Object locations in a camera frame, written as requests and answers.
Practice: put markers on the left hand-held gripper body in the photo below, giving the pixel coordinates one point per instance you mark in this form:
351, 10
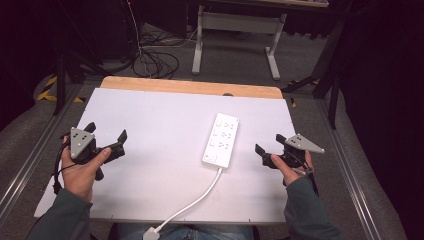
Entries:
79, 141

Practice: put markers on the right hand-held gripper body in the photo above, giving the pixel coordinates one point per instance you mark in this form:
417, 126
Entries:
296, 150

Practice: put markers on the person's right hand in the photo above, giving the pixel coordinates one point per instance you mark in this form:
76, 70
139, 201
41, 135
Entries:
293, 173

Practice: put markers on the person's left hand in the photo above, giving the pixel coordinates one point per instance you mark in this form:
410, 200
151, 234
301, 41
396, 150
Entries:
80, 176

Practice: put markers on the white board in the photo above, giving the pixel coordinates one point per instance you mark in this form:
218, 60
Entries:
156, 133

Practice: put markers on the white power strip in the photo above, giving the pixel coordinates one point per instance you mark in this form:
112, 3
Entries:
221, 140

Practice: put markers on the black metal stand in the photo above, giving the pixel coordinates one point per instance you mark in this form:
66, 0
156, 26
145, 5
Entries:
333, 93
60, 83

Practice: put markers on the yellow and black floor tape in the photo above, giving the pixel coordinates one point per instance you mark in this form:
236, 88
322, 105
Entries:
50, 87

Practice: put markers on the white plug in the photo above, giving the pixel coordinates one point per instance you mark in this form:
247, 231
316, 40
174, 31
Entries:
150, 234

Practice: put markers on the person's legs in jeans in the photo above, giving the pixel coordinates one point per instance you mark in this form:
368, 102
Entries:
200, 232

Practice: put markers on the metal floor rail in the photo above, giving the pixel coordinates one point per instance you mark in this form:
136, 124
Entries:
30, 156
350, 173

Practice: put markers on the white table frame legs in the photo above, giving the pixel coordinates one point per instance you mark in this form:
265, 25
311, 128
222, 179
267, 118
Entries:
233, 21

